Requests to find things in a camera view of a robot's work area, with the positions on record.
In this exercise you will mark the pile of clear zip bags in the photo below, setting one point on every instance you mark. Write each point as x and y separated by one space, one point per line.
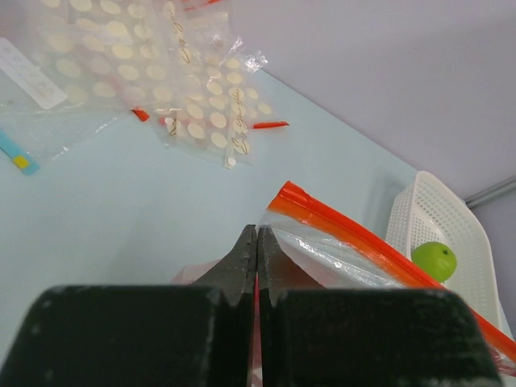
71 68

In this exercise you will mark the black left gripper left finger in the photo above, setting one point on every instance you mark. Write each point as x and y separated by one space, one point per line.
142 335

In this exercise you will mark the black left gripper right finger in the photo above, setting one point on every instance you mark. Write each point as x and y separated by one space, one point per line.
312 336

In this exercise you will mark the green toy apple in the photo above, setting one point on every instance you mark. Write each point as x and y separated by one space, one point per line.
435 259

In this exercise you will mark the white perforated plastic basket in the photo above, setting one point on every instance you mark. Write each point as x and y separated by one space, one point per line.
428 211

